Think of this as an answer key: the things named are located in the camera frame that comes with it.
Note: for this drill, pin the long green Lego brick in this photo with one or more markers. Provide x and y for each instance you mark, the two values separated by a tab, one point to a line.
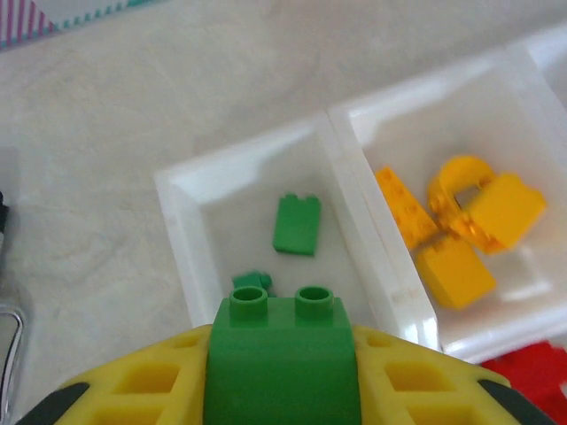
297	228

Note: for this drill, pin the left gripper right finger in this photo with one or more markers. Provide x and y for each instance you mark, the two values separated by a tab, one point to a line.
372	389

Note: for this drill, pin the transparent orange Lego piece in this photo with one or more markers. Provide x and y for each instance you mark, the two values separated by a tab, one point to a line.
452	175

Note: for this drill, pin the white plastic container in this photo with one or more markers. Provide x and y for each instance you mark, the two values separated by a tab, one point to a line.
186	221
421	110
553	66

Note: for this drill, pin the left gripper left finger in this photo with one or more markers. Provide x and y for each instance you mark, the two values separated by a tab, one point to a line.
190	376

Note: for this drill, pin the plaid backdrop cloth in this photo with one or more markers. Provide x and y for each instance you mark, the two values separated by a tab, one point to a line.
26	17

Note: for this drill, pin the orange-yellow Lego plate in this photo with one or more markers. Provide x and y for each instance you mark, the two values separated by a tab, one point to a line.
405	208

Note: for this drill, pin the red Lego brick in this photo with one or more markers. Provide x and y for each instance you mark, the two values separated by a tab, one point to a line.
527	367

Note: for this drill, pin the yellow Lego brick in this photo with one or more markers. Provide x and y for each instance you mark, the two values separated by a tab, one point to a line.
456	274
505	212

